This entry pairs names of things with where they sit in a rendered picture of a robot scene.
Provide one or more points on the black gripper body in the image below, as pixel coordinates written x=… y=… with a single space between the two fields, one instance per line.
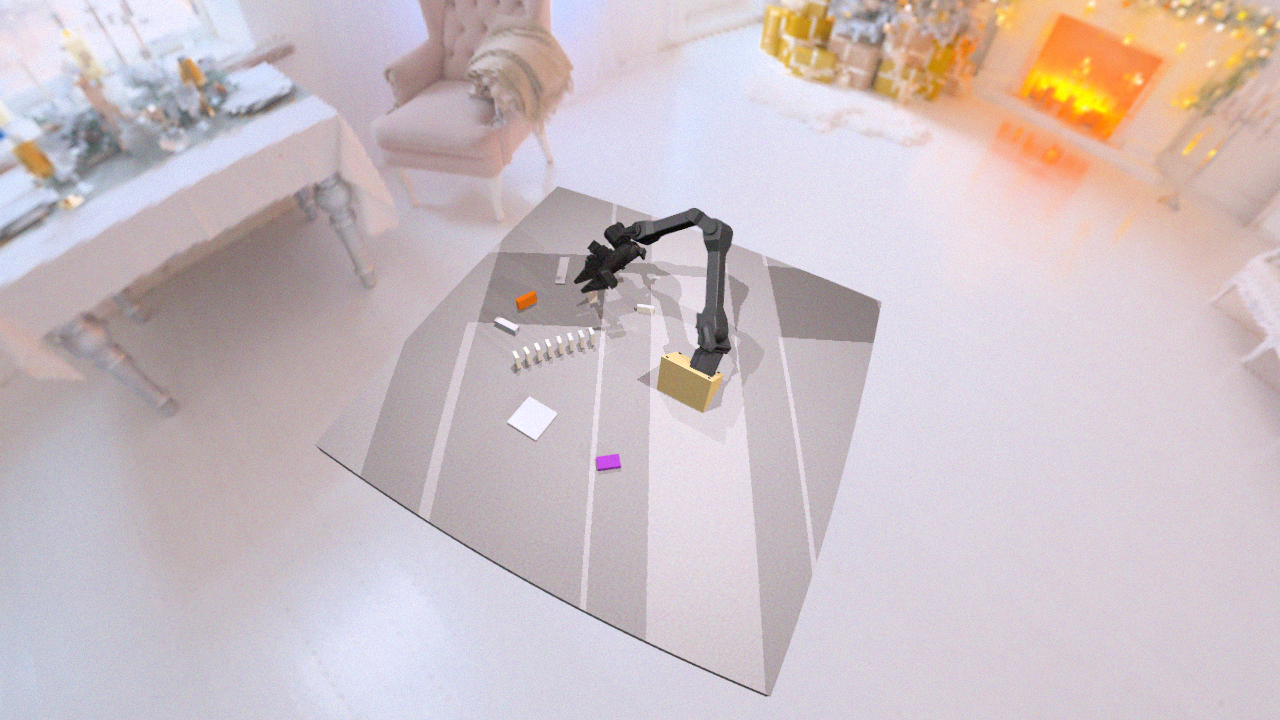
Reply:
x=606 y=271

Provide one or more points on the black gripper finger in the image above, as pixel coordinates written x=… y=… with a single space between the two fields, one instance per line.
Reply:
x=587 y=273
x=596 y=284

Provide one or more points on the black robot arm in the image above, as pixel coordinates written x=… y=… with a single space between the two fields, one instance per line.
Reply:
x=712 y=323

